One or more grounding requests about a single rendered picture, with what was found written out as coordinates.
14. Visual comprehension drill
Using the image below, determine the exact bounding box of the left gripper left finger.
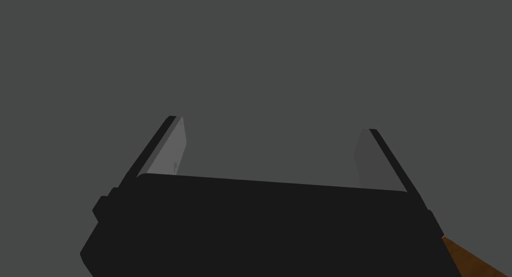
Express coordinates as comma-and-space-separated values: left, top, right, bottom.
125, 115, 188, 180

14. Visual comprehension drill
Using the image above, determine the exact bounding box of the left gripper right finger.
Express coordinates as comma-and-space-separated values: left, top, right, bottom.
353, 128, 419, 194

